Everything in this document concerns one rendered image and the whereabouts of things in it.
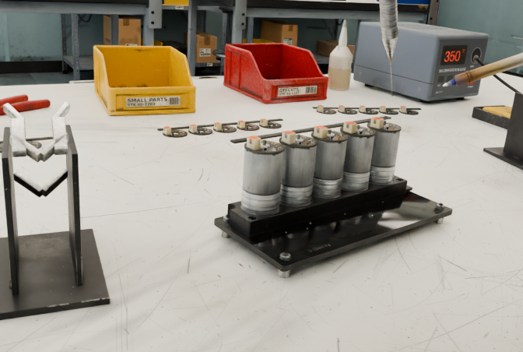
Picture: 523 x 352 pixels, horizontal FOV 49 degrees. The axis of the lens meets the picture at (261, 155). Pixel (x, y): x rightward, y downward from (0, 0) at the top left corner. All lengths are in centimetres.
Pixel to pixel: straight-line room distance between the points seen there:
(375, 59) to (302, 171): 53
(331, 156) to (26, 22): 447
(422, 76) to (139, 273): 57
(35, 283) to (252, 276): 12
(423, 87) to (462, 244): 44
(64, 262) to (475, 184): 35
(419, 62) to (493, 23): 546
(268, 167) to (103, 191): 15
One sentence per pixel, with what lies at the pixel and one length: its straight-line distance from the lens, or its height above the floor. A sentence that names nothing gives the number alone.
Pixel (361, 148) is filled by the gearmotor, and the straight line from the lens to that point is 41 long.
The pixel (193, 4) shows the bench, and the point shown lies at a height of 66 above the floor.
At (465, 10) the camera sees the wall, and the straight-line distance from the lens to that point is 653.
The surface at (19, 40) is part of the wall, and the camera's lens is 481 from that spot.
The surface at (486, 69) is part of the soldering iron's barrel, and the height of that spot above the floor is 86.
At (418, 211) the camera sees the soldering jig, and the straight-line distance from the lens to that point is 42.
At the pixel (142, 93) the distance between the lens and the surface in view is 65.
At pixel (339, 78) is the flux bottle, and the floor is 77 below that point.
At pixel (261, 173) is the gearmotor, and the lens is 35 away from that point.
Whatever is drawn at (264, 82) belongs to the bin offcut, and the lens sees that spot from 73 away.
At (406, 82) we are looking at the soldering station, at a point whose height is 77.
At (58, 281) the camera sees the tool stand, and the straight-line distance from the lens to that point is 33.
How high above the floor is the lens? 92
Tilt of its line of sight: 18 degrees down
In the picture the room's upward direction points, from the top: 4 degrees clockwise
